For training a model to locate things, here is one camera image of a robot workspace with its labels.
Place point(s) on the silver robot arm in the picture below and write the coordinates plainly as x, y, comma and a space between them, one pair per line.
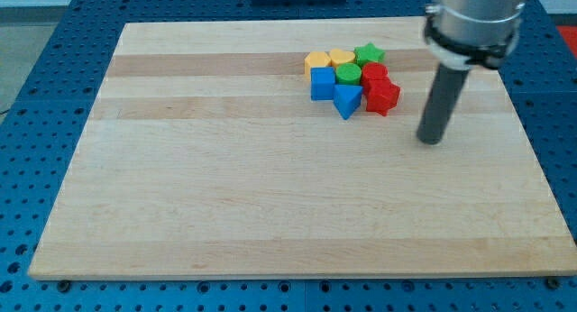
467, 33

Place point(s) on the green circle block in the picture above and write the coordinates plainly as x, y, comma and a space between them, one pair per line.
348, 74

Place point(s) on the red star block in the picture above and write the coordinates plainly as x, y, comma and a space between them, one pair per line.
382, 96

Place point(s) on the red circle block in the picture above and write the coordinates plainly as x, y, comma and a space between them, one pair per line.
374, 74

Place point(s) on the green star block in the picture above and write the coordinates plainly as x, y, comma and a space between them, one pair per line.
368, 53

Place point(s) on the blue triangle block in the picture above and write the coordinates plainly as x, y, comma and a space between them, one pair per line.
347, 98

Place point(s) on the blue square block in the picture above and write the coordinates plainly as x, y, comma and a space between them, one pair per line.
322, 83

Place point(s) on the light wooden board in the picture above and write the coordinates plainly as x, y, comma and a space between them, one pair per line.
205, 158

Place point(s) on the yellow hexagon block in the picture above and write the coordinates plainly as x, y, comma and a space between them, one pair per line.
315, 59

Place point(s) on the yellow heart block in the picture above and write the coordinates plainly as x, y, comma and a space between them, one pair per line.
339, 57

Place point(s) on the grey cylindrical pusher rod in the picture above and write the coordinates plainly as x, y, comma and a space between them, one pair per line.
442, 99

